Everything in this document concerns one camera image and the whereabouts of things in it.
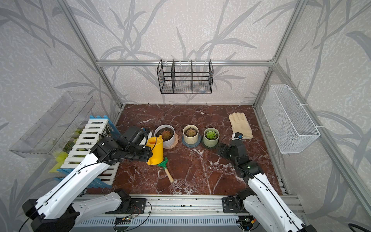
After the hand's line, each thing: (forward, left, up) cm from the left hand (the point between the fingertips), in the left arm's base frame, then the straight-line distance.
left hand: (152, 154), depth 69 cm
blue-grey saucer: (+16, -19, -21) cm, 33 cm away
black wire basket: (+60, -14, +3) cm, 61 cm away
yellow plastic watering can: (+6, -1, 0) cm, 6 cm away
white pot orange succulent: (+20, -4, -12) cm, 23 cm away
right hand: (+9, -37, -7) cm, 39 cm away
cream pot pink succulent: (+20, -18, -12) cm, 30 cm away
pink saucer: (+20, -8, -20) cm, 30 cm away
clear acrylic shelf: (+5, +47, +7) cm, 48 cm away
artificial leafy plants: (0, +35, +8) cm, 36 cm away
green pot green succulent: (+18, -31, -13) cm, 38 cm away
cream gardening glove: (+35, -55, -21) cm, 69 cm away
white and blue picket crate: (+16, +34, -1) cm, 38 cm away
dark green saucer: (+15, -32, -21) cm, 41 cm away
